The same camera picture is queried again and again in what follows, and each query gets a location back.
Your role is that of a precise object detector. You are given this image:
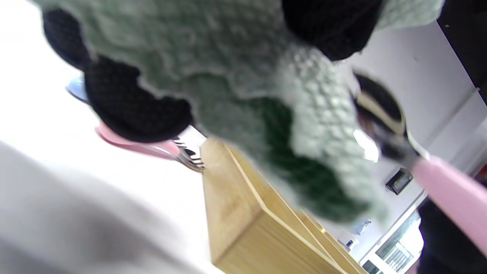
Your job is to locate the person's right hand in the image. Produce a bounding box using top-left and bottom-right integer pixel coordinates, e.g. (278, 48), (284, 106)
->
(417, 198), (487, 274)

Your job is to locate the person's left hand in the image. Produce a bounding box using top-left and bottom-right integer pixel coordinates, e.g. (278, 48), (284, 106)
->
(41, 0), (384, 144)

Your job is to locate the pink handle baby fork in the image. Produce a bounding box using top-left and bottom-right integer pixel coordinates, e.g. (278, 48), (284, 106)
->
(352, 72), (487, 257)
(95, 122), (206, 174)

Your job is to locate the blue handle baby fork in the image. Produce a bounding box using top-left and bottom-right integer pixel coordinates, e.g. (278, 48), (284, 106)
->
(65, 75), (92, 105)

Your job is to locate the green fish scale cleaning cloth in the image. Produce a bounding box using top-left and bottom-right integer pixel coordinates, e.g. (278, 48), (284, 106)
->
(34, 0), (446, 225)

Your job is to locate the wooden cutlery tray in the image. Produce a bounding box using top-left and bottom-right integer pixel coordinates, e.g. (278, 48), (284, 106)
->
(200, 137), (368, 274)

